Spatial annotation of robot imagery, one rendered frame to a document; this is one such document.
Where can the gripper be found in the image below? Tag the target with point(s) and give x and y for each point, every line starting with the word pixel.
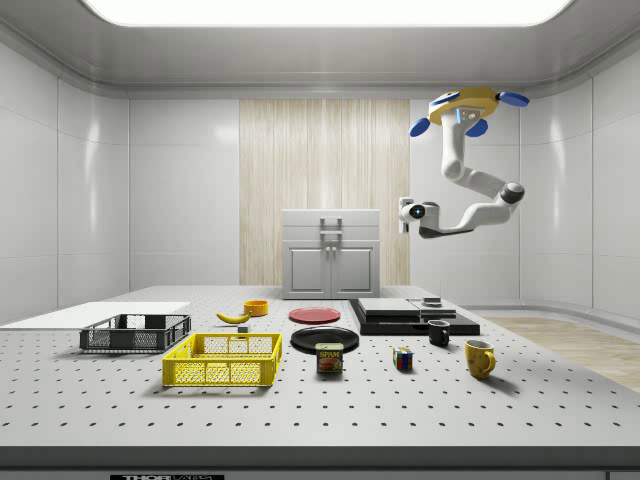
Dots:
pixel 404 207

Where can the banana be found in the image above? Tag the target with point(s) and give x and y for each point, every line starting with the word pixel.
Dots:
pixel 234 318

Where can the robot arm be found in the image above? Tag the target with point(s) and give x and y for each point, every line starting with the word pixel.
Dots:
pixel 452 150

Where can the white cabinet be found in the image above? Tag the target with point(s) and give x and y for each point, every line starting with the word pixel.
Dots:
pixel 330 265

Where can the black mug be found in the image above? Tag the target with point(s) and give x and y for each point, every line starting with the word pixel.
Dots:
pixel 438 334

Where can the red plate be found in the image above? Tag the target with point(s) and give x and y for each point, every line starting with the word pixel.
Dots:
pixel 315 315

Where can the puzzle cube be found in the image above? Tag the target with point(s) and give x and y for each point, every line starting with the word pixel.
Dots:
pixel 403 359

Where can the black plate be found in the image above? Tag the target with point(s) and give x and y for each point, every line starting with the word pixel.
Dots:
pixel 310 337

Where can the flat-sided can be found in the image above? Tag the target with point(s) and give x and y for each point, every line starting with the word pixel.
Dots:
pixel 329 359

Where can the yellow mug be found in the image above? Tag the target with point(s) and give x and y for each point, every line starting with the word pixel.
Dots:
pixel 477 360

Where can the yellow bowl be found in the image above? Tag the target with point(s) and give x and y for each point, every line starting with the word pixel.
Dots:
pixel 256 308

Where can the yellow basket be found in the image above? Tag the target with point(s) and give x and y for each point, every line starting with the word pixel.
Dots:
pixel 220 372

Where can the white board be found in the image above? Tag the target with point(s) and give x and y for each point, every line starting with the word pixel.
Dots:
pixel 90 312

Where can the dark grey basket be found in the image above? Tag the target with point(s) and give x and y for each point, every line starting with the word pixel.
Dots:
pixel 100 340

